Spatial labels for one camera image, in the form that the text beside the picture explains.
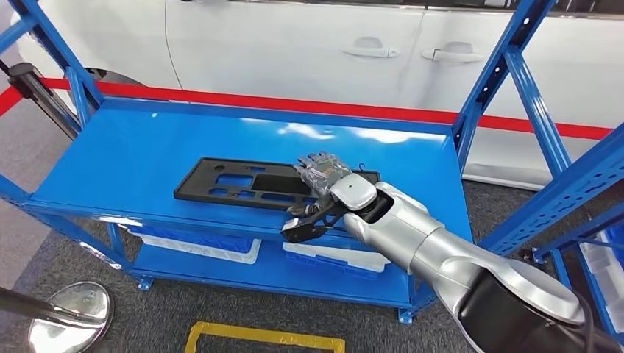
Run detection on white car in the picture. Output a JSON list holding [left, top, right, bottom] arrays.
[[10, 0, 624, 191]]

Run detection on black plastic panel part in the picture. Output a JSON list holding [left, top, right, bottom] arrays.
[[174, 157, 381, 211]]

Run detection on chrome stanchion post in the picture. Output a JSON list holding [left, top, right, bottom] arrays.
[[0, 281, 114, 353], [7, 62, 83, 141]]

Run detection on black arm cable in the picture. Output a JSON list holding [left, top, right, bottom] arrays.
[[570, 292, 598, 353]]

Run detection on yellow floor tape square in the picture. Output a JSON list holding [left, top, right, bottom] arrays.
[[184, 321, 346, 353]]

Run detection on blue metal shelf rack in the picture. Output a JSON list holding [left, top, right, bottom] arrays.
[[0, 0, 624, 325], [531, 202, 624, 340]]

